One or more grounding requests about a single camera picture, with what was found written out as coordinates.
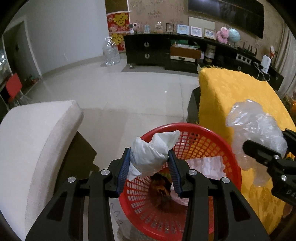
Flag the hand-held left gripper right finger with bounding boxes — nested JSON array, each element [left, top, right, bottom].
[[168, 149, 271, 241]]

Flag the pink plush toy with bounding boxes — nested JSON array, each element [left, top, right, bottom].
[[216, 27, 229, 44]]

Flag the dark brown wrapper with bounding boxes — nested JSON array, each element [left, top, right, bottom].
[[148, 173, 178, 212]]

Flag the large clear water jug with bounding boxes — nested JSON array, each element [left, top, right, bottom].
[[102, 37, 120, 66]]

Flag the black router with antennas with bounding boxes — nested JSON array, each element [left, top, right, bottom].
[[238, 45, 258, 56]]

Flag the white paper sheet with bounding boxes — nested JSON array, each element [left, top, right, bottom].
[[185, 156, 228, 180]]

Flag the white cushioned seat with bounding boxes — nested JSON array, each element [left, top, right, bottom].
[[0, 100, 84, 241]]

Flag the floor toys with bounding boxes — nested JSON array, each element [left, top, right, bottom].
[[24, 74, 40, 85]]

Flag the yellow patterned tablecloth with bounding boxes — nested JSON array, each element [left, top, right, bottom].
[[198, 67, 296, 235]]

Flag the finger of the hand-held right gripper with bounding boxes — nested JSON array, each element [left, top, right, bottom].
[[282, 128, 296, 142], [243, 139, 280, 166]]

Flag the wooden box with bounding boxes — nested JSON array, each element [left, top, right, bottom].
[[170, 46, 201, 58]]

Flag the white cable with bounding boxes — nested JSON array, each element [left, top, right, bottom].
[[253, 61, 271, 81]]

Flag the red chair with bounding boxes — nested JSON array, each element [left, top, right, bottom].
[[5, 73, 31, 105]]

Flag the black television cabinet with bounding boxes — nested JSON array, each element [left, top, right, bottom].
[[123, 33, 284, 91]]

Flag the white board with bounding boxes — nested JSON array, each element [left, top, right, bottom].
[[188, 16, 215, 30]]

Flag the clear plastic bag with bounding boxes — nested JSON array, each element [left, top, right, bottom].
[[225, 99, 288, 187]]

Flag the white upright device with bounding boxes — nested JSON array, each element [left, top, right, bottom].
[[261, 54, 271, 74]]

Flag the white switch panel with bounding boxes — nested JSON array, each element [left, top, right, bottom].
[[236, 53, 252, 63]]

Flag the small toy figures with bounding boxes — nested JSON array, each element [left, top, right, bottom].
[[129, 23, 142, 34]]

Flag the green folded items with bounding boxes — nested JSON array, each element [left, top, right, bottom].
[[171, 40, 199, 49]]

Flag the silver media player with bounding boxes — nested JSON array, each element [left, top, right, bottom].
[[170, 56, 197, 63]]

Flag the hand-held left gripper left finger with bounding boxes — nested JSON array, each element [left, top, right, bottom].
[[25, 147, 130, 241]]

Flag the red festive wall hanging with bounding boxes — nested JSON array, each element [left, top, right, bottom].
[[106, 11, 130, 51]]

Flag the stacked jars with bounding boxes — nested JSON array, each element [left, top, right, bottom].
[[205, 44, 216, 63]]

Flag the black wall television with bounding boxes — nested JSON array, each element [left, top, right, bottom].
[[188, 0, 264, 40]]

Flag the red plastic mesh basket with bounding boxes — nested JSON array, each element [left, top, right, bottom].
[[119, 123, 242, 235]]

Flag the white tissue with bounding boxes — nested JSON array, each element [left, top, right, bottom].
[[128, 130, 181, 181]]

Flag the light blue globe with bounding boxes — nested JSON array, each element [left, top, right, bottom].
[[228, 28, 241, 47]]

